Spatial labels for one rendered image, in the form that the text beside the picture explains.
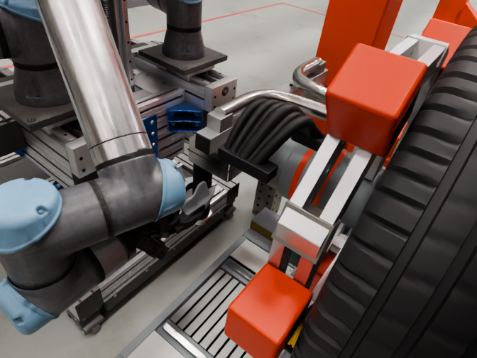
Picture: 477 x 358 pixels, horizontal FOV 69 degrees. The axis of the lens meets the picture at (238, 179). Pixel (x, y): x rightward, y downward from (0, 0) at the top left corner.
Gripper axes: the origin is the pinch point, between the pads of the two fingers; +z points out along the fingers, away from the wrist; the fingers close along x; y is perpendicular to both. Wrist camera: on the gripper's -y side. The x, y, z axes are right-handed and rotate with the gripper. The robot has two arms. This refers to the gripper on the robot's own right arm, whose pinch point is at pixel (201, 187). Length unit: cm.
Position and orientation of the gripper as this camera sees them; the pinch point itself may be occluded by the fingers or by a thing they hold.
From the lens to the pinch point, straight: 66.5
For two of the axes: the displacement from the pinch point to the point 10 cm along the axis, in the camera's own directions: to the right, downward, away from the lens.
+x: -8.0, -4.5, 4.1
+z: 5.9, -4.6, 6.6
